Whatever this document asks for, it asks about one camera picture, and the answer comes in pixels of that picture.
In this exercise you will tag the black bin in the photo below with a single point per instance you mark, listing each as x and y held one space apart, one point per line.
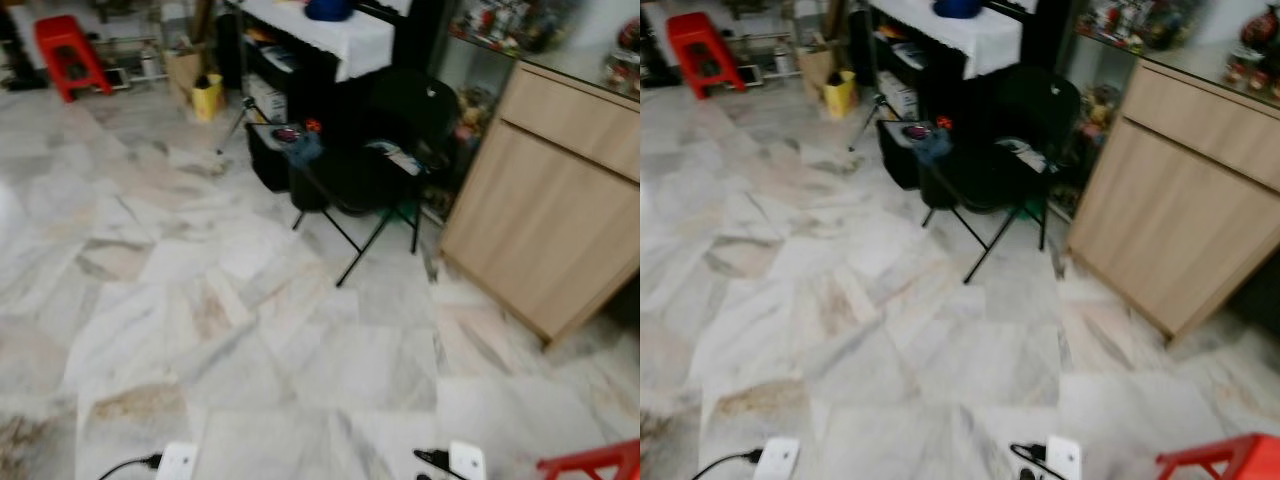
898 158
268 160

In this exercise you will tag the thin metal tripod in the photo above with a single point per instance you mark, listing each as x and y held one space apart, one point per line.
240 118
872 114

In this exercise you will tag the brown paper bag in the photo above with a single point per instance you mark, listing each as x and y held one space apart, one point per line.
815 70
183 72

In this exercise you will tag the black folding chair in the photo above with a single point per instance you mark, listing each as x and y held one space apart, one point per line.
1020 145
395 150

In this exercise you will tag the glass display cabinet with figures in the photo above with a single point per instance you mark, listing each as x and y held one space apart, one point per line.
1170 25
520 28

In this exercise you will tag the table with white cloth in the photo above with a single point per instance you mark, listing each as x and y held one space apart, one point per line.
345 40
975 38

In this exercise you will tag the yellow bag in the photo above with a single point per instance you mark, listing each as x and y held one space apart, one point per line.
840 96
207 100

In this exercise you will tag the blue round object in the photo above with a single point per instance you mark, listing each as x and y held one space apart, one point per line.
328 9
958 8

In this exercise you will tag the light wooden cabinet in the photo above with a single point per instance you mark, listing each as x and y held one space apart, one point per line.
1180 210
545 210

